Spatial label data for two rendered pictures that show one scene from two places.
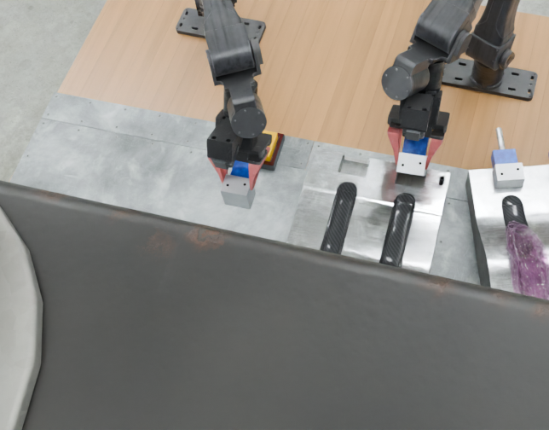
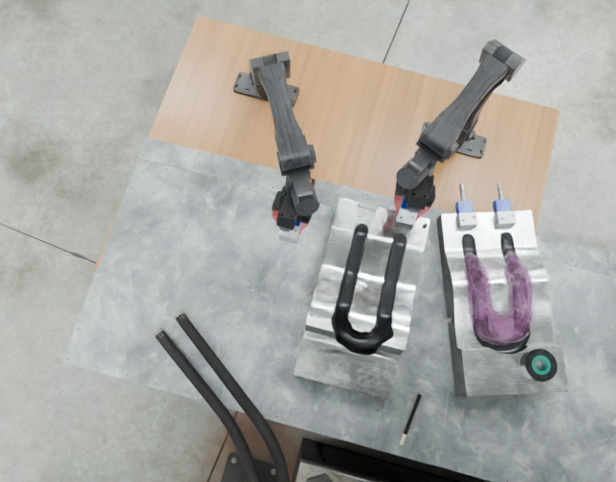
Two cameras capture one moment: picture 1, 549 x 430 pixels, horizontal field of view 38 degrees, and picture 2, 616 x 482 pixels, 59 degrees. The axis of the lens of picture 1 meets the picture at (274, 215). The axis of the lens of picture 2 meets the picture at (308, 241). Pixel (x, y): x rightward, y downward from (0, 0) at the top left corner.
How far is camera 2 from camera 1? 0.39 m
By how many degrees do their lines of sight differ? 14
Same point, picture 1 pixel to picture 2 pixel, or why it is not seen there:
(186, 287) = not seen: outside the picture
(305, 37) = (327, 100)
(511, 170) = (470, 217)
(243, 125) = (303, 208)
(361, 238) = (371, 265)
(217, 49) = (286, 154)
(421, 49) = (424, 153)
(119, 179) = (199, 208)
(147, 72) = (214, 123)
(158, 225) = not seen: outside the picture
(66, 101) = (156, 145)
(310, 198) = (337, 234)
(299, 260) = not seen: outside the picture
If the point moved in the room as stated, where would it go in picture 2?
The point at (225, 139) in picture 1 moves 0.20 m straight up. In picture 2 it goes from (290, 215) to (286, 185)
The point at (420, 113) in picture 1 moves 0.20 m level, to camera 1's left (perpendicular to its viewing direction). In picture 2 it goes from (422, 199) to (340, 215)
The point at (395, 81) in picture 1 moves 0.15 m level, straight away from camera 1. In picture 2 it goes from (407, 177) to (409, 120)
